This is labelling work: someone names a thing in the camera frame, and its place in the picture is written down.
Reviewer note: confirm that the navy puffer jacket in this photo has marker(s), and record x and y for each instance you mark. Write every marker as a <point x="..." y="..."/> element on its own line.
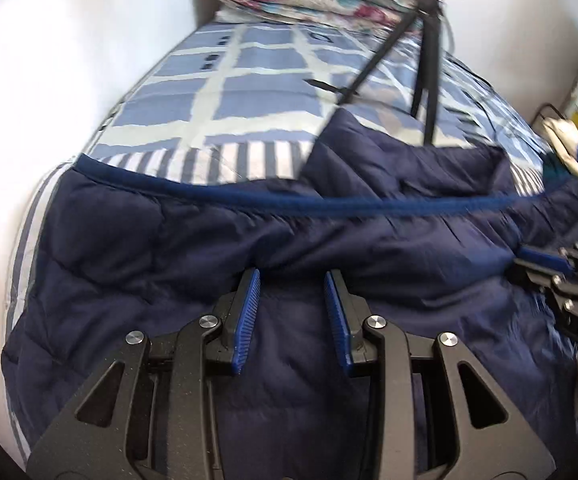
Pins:
<point x="169" y="240"/>

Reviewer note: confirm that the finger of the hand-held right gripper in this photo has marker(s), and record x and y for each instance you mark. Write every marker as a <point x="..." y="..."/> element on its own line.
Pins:
<point x="544" y="255"/>
<point x="564" y="287"/>

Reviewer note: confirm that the blue checked bed sheet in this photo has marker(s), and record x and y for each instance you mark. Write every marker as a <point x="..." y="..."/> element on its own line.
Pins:
<point x="249" y="105"/>

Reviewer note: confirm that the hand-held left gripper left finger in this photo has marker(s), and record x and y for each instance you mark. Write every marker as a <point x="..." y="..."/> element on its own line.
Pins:
<point x="246" y="320"/>

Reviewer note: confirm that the dark folded garment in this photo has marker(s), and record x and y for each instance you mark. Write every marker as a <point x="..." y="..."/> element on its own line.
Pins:
<point x="556" y="172"/>

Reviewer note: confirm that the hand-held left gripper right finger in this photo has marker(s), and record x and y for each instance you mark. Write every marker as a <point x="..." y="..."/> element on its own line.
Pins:
<point x="336" y="320"/>

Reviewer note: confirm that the blue striped bed sheet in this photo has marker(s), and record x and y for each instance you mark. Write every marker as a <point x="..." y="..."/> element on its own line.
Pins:
<point x="249" y="160"/>

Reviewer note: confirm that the floral folded quilt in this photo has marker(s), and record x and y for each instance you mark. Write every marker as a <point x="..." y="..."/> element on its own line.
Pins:
<point x="294" y="5"/>

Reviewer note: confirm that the black tripod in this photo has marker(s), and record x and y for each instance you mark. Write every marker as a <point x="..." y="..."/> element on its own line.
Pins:
<point x="431" y="85"/>

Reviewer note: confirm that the cream folded cloth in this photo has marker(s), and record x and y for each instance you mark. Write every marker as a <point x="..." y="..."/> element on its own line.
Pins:
<point x="564" y="135"/>

